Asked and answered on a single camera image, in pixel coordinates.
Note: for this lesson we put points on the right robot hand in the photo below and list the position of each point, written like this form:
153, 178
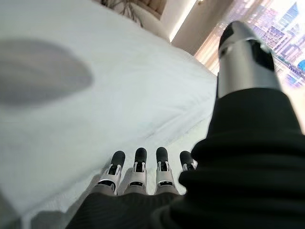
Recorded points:
238, 179

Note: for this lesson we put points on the white duvet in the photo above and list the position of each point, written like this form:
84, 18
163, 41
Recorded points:
119, 83

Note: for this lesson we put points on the sheer curtain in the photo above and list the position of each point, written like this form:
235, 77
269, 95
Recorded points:
209, 52

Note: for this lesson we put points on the woven fringed cushion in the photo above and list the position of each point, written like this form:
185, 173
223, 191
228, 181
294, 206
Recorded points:
124, 9

